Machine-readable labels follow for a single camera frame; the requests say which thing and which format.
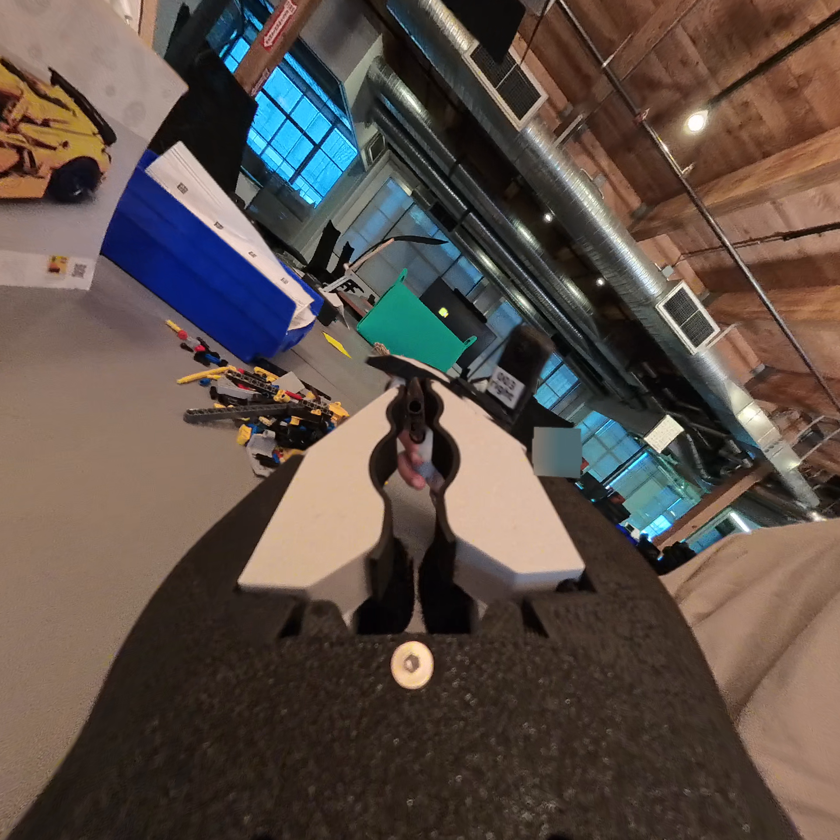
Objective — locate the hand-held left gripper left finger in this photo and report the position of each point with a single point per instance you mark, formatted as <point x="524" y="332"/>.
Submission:
<point x="308" y="525"/>

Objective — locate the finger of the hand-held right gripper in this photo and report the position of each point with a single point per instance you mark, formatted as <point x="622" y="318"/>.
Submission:
<point x="420" y="367"/>

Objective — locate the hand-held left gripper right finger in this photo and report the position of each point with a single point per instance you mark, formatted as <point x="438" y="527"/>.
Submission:
<point x="512" y="518"/>

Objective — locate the small black red-pin brick assembly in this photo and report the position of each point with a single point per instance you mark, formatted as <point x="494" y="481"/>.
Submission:
<point x="415" y="407"/>

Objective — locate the pile of building bricks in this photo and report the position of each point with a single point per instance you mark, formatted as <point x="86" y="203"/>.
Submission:
<point x="262" y="410"/>

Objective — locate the grey desk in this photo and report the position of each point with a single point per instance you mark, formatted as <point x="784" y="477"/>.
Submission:
<point x="98" y="492"/>

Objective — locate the person's right hand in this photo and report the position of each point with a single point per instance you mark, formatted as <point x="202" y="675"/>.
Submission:
<point x="410" y="463"/>

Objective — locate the green plastic bin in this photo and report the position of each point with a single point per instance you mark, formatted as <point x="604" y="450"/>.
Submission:
<point x="407" y="321"/>

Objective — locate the black monitor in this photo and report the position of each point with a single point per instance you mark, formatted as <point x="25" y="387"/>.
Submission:
<point x="453" y="302"/>

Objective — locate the yellow paper scrap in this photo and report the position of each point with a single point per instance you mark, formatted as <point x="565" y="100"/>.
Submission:
<point x="336" y="344"/>

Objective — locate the white paper sign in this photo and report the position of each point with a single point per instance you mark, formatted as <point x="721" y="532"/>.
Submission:
<point x="663" y="433"/>

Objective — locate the blue plastic bin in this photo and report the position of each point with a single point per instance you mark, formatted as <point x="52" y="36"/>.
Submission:
<point x="184" y="275"/>

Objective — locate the white paper sheets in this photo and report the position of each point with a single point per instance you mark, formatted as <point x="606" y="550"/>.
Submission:
<point x="210" y="210"/>

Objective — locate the person's beige shirt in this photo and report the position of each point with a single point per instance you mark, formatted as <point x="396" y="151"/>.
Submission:
<point x="774" y="656"/>

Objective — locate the white instruction booklet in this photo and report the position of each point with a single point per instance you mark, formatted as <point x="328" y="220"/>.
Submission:
<point x="131" y="79"/>

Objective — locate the silver ventilation duct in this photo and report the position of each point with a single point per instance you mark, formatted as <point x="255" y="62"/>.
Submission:
<point x="590" y="216"/>

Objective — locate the wooden post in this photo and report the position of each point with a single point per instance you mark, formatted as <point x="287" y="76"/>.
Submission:
<point x="275" y="33"/>

